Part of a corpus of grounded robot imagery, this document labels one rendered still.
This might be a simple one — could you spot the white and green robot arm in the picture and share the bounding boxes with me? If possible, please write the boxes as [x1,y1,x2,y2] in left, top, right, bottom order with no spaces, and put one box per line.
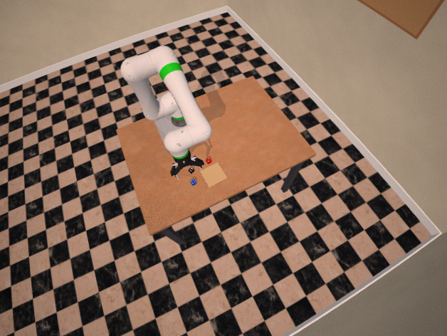
[120,46,212,164]

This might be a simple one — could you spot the tan square mat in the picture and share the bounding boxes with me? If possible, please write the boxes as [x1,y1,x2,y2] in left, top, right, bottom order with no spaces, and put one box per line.
[200,163,227,188]

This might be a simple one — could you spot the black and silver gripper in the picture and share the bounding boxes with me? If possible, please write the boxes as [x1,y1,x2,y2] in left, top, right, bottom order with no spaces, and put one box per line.
[170,156,204,180]

